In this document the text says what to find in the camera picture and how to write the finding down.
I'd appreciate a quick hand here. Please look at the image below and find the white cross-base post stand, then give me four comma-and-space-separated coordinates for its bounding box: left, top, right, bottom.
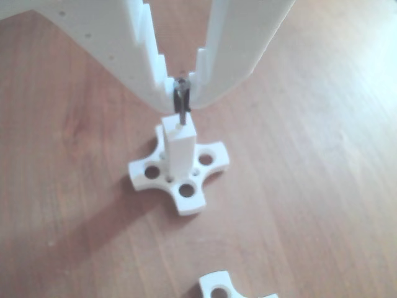
198, 269, 279, 298
128, 115, 232, 216

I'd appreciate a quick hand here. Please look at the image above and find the silver metal screw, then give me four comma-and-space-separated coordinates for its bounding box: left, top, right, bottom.
173, 77, 192, 127

